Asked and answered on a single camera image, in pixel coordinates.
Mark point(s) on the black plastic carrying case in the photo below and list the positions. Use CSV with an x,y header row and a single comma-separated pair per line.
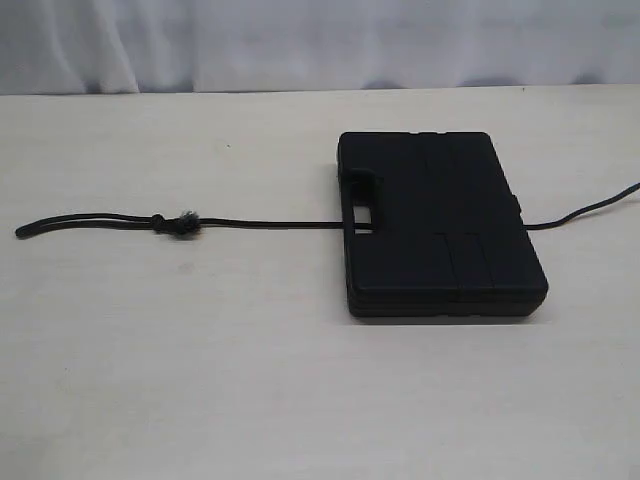
x,y
432,228

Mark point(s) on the white backdrop curtain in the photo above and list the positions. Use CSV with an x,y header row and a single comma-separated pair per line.
x,y
89,47

